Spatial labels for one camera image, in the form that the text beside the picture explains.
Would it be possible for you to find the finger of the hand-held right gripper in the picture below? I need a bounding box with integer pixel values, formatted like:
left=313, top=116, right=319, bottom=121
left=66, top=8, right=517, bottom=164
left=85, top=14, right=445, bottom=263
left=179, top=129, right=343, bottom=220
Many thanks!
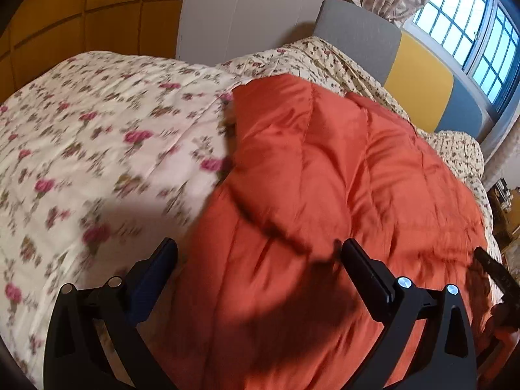
left=474, top=246, right=520, bottom=294

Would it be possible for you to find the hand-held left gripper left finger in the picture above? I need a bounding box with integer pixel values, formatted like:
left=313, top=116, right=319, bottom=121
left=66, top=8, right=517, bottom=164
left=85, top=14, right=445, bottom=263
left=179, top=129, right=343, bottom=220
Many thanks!
left=43, top=238, right=179, bottom=390

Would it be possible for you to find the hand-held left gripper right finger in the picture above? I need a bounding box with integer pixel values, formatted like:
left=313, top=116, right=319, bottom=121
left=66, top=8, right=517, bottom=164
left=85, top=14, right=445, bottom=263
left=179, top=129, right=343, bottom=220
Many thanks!
left=340, top=239, right=477, bottom=390

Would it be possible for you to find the orange padded quilt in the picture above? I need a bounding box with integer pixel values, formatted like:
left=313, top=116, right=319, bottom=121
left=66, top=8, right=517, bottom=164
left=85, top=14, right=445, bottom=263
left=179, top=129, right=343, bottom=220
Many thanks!
left=150, top=74, right=520, bottom=390

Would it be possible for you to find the cluttered wooden shelf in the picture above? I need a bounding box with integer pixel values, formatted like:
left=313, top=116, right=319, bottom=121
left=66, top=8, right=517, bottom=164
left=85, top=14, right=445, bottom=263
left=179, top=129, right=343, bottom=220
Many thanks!
left=487, top=178, right=520, bottom=254

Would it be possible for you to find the pale patterned curtain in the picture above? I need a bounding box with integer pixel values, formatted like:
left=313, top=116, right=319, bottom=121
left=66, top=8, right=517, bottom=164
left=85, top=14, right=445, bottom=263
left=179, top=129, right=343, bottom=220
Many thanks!
left=480, top=101, right=520, bottom=189

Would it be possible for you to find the large rose print bedspread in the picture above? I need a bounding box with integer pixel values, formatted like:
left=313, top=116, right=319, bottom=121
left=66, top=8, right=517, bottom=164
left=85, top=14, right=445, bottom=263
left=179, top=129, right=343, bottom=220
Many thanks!
left=0, top=51, right=240, bottom=379

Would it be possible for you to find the grey yellow blue headboard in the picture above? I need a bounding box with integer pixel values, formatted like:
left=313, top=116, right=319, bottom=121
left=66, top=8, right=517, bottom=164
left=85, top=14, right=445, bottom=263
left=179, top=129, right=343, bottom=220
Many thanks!
left=313, top=0, right=495, bottom=144

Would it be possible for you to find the barred window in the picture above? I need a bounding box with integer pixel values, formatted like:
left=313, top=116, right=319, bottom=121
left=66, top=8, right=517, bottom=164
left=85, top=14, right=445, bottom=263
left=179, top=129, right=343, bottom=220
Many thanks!
left=411, top=0, right=520, bottom=115

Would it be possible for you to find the wooden wardrobe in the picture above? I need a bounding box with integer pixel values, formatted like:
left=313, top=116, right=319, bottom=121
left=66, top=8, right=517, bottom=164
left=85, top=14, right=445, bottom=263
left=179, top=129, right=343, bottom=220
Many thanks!
left=0, top=0, right=191, bottom=103

